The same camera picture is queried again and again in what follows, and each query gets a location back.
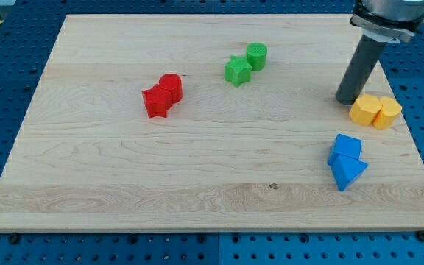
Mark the red star block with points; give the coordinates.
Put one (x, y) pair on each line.
(157, 101)

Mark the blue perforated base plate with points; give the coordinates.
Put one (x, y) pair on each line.
(27, 36)

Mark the red cylinder block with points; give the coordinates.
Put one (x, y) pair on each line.
(172, 83)

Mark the yellow cylinder block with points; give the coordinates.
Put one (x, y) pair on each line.
(389, 111)

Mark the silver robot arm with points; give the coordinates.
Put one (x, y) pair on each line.
(388, 21)

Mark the green cylinder block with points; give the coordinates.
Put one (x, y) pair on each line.
(256, 55)

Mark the light wooden board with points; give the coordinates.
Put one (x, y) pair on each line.
(88, 159)

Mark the yellow hexagon block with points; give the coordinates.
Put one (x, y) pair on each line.
(364, 110)

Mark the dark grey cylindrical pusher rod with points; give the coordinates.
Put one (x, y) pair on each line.
(359, 69)

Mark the green star block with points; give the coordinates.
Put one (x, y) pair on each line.
(238, 70)

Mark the blue cube block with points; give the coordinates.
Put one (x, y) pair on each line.
(344, 145)

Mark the blue triangular prism block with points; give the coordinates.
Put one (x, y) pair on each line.
(346, 170)

